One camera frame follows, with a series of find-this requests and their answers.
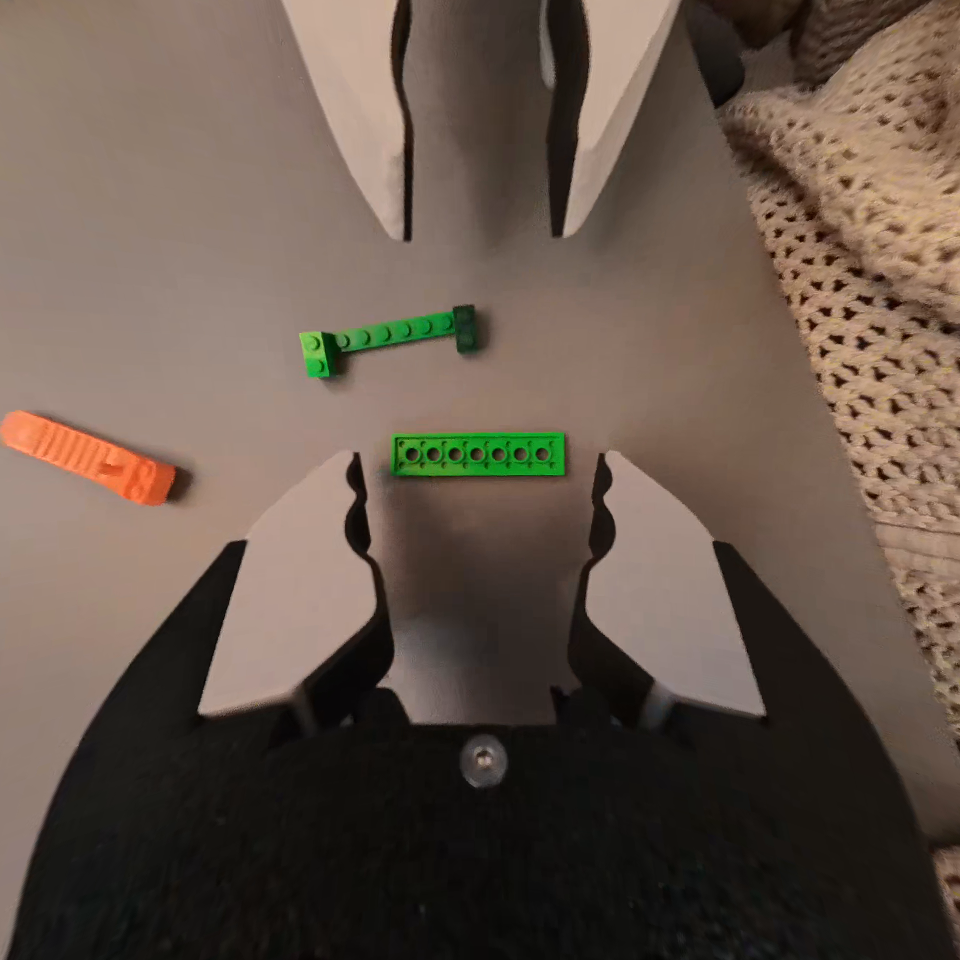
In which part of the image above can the small bright green lego brick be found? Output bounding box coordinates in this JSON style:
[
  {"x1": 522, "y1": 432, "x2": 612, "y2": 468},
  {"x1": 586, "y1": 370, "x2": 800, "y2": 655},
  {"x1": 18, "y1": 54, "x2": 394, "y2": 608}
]
[{"x1": 298, "y1": 330, "x2": 342, "y2": 380}]

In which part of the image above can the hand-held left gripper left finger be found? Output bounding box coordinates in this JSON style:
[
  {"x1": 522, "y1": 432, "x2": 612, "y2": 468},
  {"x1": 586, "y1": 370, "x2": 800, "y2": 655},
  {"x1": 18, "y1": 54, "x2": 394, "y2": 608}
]
[{"x1": 197, "y1": 450, "x2": 396, "y2": 734}]

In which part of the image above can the orange brick separator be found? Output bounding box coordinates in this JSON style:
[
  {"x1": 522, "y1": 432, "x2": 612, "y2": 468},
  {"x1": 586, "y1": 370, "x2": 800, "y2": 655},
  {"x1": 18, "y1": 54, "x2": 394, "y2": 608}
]
[{"x1": 0, "y1": 410, "x2": 179, "y2": 507}]

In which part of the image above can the cream knit sweater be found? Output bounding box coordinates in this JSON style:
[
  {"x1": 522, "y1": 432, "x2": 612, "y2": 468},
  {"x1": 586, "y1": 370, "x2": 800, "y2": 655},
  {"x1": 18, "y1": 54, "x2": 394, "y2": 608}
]
[{"x1": 716, "y1": 0, "x2": 960, "y2": 909}]

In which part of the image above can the narrow green lego plate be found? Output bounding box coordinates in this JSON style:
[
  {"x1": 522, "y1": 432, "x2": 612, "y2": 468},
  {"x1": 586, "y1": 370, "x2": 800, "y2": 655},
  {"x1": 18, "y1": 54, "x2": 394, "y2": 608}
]
[{"x1": 330, "y1": 311, "x2": 460, "y2": 354}]

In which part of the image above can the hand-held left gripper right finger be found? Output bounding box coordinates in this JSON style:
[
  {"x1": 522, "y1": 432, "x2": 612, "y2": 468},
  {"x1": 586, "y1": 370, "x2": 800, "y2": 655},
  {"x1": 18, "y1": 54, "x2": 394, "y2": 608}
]
[{"x1": 567, "y1": 450, "x2": 768, "y2": 732}]

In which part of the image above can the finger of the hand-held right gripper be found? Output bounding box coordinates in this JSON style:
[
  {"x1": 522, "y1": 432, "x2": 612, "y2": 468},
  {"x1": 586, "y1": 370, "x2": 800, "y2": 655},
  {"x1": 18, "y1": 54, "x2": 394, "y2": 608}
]
[
  {"x1": 281, "y1": 0, "x2": 415, "y2": 243},
  {"x1": 538, "y1": 0, "x2": 684, "y2": 240}
]

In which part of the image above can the wide green lego plate with holes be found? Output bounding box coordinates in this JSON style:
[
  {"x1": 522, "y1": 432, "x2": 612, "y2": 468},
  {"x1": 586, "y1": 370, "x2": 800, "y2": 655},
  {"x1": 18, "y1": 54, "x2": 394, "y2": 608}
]
[{"x1": 390, "y1": 431, "x2": 567, "y2": 479}]

